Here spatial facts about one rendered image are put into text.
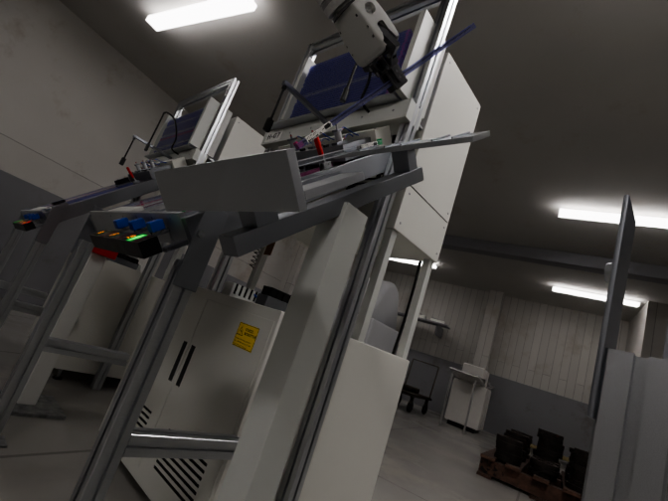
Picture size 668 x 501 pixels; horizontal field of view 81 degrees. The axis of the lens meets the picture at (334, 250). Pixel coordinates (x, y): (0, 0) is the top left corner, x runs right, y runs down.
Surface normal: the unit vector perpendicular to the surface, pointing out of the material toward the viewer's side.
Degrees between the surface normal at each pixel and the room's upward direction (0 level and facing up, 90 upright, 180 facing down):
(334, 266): 90
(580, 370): 90
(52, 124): 90
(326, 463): 90
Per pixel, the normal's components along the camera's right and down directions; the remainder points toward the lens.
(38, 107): 0.84, 0.16
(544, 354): -0.43, -0.36
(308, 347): 0.71, 0.07
